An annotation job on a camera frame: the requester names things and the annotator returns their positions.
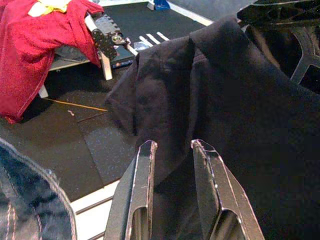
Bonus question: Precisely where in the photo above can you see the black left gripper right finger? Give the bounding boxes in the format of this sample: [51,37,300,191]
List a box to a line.
[190,138,266,240]

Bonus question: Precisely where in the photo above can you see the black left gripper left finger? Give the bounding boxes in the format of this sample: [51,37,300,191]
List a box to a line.
[103,139,159,240]

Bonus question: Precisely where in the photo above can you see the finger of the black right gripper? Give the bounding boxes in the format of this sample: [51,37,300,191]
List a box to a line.
[289,26,320,85]
[236,0,320,26]

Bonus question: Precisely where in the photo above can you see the black printed t-shirt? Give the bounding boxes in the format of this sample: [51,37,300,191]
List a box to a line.
[104,15,320,240]

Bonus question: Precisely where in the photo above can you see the blue denim shorts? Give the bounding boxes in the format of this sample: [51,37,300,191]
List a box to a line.
[0,137,77,240]

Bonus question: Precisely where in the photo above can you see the short white floor strip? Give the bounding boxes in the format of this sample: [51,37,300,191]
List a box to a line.
[138,35,154,48]
[156,31,171,42]
[146,33,161,45]

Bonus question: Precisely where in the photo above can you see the black flat box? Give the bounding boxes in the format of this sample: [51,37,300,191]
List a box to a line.
[109,46,136,70]

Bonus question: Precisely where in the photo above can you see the black mechanical device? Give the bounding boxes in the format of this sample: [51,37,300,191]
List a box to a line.
[91,13,127,61]

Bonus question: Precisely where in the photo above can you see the red cloth with yellow star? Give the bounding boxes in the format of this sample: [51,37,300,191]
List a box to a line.
[0,0,105,125]

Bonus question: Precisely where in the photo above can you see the thin yellow cord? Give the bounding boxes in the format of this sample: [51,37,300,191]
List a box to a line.
[44,98,108,113]

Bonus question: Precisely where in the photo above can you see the white frame table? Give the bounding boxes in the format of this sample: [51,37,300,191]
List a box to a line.
[38,13,140,99]

